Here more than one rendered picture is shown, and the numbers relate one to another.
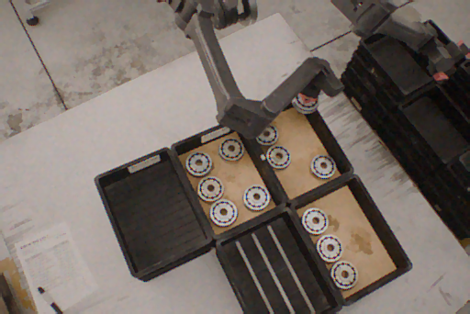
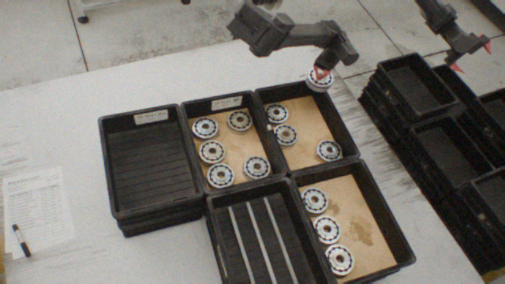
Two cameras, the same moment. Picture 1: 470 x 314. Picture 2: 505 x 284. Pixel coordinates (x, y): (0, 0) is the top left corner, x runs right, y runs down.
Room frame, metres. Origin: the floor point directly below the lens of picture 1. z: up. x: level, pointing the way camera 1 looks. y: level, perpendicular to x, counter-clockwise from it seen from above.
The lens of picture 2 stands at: (-0.24, -0.14, 2.08)
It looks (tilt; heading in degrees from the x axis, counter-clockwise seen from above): 58 degrees down; 9
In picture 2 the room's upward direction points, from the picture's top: 12 degrees clockwise
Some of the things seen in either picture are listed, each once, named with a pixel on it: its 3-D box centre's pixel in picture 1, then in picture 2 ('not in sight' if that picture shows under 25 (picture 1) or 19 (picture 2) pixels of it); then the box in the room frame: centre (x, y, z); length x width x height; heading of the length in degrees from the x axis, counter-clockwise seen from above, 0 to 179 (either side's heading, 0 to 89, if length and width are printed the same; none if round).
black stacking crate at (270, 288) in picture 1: (275, 275); (264, 246); (0.17, -0.21, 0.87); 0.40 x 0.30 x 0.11; 37
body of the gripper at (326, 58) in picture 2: (315, 80); (331, 53); (0.81, -0.20, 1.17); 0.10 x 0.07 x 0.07; 164
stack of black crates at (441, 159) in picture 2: (425, 135); (435, 164); (1.17, -1.03, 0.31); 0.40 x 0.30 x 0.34; 42
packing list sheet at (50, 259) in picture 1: (53, 267); (35, 208); (0.05, 0.63, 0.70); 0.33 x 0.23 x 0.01; 42
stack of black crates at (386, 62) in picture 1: (386, 77); (399, 106); (1.47, -0.75, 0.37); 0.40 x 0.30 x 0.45; 42
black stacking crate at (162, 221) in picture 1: (153, 212); (150, 162); (0.31, 0.27, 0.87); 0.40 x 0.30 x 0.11; 37
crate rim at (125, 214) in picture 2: (151, 208); (148, 155); (0.31, 0.27, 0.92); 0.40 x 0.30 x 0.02; 37
